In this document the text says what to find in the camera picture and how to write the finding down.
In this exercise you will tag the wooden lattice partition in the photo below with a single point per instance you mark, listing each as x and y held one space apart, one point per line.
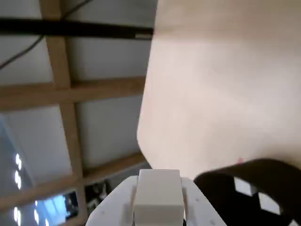
61 70

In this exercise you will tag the black bar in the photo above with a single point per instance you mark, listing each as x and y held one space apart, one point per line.
70 27

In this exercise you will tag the black pot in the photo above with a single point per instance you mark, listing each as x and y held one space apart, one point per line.
211 200

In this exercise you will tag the small pink sticker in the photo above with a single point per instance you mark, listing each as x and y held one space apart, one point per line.
240 160

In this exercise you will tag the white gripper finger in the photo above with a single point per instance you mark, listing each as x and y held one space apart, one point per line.
110 209
200 212

